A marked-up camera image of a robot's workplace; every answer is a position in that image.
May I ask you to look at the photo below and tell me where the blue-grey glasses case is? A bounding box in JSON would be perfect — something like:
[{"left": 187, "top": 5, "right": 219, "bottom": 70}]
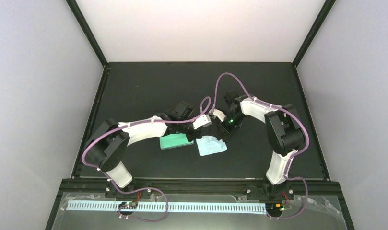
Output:
[{"left": 159, "top": 134, "right": 194, "bottom": 150}]

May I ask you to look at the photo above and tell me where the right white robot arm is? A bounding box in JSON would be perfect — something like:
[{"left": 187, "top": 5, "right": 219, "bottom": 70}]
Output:
[{"left": 210, "top": 91, "right": 310, "bottom": 201}]

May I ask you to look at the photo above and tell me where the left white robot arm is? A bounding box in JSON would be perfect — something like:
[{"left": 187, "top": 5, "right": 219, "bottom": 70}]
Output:
[{"left": 81, "top": 102, "right": 211, "bottom": 189}]

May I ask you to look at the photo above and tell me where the right small circuit board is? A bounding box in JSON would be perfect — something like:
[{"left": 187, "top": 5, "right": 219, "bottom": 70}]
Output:
[{"left": 267, "top": 204, "right": 285, "bottom": 212}]

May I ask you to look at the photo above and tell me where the small circuit board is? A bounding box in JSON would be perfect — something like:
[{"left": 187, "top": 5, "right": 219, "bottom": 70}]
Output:
[
  {"left": 267, "top": 204, "right": 285, "bottom": 212},
  {"left": 118, "top": 201, "right": 138, "bottom": 210}
]

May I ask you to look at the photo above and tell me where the left small circuit board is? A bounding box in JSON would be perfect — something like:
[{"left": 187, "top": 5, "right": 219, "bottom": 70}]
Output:
[{"left": 118, "top": 201, "right": 138, "bottom": 210}]

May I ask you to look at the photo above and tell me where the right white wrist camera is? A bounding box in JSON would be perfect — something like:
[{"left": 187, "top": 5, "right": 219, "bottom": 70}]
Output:
[{"left": 209, "top": 109, "right": 226, "bottom": 122}]

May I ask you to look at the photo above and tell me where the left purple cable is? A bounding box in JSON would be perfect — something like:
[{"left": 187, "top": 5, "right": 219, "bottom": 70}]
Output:
[{"left": 82, "top": 96, "right": 212, "bottom": 222}]

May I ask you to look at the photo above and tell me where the purple cable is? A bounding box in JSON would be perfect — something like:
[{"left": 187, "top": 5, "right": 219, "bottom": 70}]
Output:
[
  {"left": 214, "top": 72, "right": 310, "bottom": 220},
  {"left": 82, "top": 96, "right": 212, "bottom": 222}
]

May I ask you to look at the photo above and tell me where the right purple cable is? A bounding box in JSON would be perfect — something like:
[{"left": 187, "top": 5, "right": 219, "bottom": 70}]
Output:
[{"left": 214, "top": 72, "right": 310, "bottom": 220}]

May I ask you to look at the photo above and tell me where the white slotted cable duct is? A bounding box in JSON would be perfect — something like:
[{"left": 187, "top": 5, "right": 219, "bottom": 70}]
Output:
[{"left": 64, "top": 200, "right": 267, "bottom": 215}]

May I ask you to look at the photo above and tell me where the black front frame rail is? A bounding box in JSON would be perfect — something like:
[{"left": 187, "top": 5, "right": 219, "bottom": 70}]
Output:
[{"left": 46, "top": 177, "right": 354, "bottom": 230}]

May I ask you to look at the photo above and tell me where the right black frame post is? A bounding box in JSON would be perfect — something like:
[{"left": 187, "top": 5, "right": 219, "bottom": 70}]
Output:
[{"left": 292, "top": 0, "right": 336, "bottom": 69}]

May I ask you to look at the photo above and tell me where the black frame post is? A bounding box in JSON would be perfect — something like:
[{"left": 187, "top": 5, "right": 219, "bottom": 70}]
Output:
[
  {"left": 66, "top": 0, "right": 108, "bottom": 68},
  {"left": 292, "top": 0, "right": 336, "bottom": 69}
]

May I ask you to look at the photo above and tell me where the left black frame post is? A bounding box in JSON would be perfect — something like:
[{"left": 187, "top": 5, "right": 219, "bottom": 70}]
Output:
[{"left": 66, "top": 0, "right": 108, "bottom": 68}]

